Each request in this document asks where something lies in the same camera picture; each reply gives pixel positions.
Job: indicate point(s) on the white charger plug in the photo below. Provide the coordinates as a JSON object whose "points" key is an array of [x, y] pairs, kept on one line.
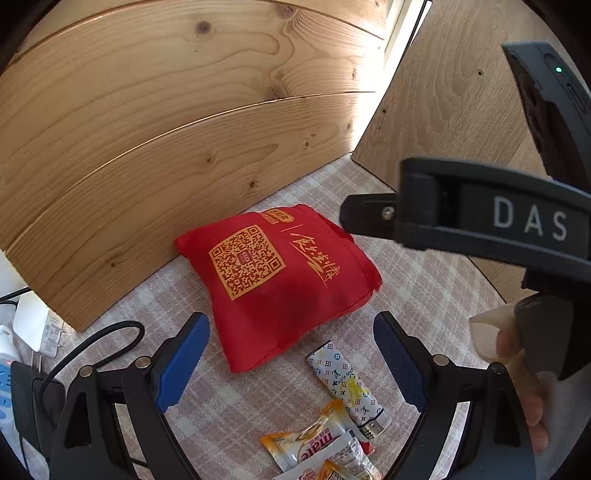
{"points": [[39, 323]]}

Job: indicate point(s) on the knotty pine wood panel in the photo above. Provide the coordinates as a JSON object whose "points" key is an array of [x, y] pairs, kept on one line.
{"points": [[161, 138]]}

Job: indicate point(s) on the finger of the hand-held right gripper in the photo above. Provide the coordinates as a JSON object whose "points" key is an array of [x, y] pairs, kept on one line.
{"points": [[367, 214]]}

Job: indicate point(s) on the white creamer sachet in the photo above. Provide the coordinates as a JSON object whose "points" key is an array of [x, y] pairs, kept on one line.
{"points": [[341, 454]]}

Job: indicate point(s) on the white and blue packet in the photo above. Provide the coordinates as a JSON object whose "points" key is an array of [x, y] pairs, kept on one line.
{"points": [[7, 392]]}

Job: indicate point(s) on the yellow creamer sachet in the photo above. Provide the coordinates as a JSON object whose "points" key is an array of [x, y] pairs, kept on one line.
{"points": [[304, 436], [341, 473]]}

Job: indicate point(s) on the white patterned lighter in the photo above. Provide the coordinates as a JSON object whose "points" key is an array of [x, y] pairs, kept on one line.
{"points": [[346, 383]]}

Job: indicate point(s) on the red printed cloth bag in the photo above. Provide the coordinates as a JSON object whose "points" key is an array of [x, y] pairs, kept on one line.
{"points": [[277, 295]]}

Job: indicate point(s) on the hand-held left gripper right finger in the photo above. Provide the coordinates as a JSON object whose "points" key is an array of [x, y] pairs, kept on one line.
{"points": [[399, 364]]}

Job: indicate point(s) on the oak veneer board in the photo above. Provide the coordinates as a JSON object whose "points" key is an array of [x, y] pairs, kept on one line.
{"points": [[461, 101]]}

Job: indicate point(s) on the person's right hand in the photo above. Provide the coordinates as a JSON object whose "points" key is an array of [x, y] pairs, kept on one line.
{"points": [[535, 406]]}

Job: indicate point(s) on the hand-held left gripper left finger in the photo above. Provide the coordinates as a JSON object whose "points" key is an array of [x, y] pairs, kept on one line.
{"points": [[182, 360]]}

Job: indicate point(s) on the pink plaid cloth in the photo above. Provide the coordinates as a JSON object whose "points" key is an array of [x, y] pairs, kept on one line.
{"points": [[415, 277]]}

